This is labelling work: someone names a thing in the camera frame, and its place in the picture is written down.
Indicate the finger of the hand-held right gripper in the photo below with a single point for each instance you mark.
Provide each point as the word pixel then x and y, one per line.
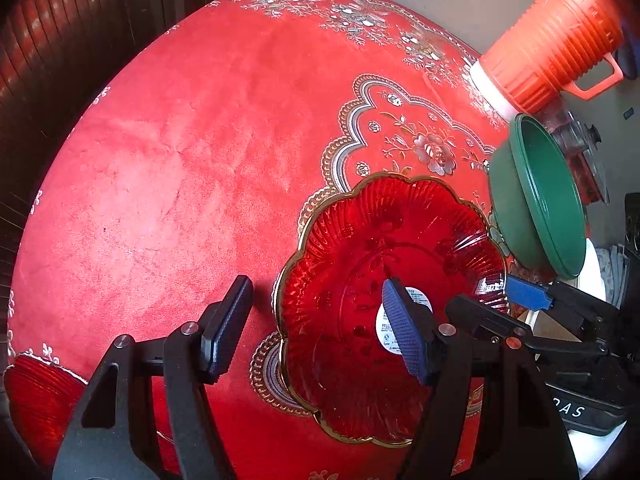
pixel 525 294
pixel 480 312

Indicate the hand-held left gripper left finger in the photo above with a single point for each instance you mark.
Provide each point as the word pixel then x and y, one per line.
pixel 227 330

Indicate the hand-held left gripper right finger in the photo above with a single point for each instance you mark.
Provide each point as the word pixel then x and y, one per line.
pixel 405 330

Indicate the red glass plate gold rim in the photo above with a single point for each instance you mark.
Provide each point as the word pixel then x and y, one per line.
pixel 35 400
pixel 350 260

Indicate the green plastic bowl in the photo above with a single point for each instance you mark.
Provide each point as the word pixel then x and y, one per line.
pixel 545 195

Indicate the white bowl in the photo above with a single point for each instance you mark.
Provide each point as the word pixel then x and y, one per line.
pixel 595 270

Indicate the steel pot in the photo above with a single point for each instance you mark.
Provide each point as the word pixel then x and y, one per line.
pixel 582 175

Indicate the glass pot lid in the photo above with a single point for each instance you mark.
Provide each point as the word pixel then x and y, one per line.
pixel 597 170

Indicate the red floral tablecloth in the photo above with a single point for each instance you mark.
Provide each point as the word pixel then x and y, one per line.
pixel 175 185

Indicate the orange thermos jug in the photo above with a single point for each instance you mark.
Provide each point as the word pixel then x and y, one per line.
pixel 545 45

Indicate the small blue wall plate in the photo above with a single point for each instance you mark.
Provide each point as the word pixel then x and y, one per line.
pixel 628 113

